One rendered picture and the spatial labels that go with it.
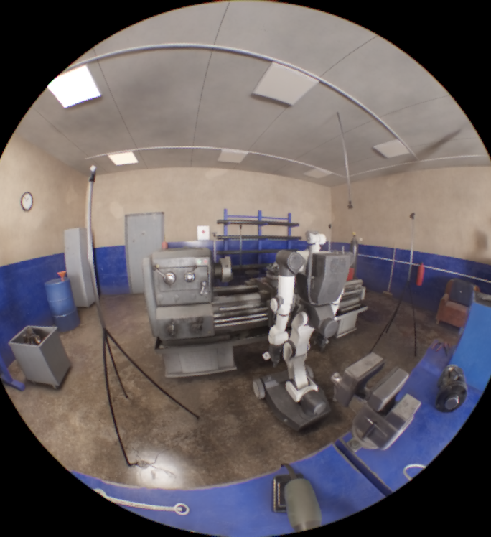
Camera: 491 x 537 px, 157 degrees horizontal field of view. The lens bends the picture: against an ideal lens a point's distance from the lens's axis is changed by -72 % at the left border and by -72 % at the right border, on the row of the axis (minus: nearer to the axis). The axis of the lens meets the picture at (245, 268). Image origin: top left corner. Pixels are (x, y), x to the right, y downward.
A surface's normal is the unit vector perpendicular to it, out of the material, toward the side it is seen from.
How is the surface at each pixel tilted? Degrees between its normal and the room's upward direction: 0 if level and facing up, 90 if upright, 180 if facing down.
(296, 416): 0
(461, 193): 90
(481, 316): 90
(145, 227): 90
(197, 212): 90
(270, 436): 0
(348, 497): 0
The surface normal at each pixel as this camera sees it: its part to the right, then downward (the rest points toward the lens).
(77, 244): 0.32, 0.17
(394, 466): 0.00, -0.98
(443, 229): -0.95, 0.06
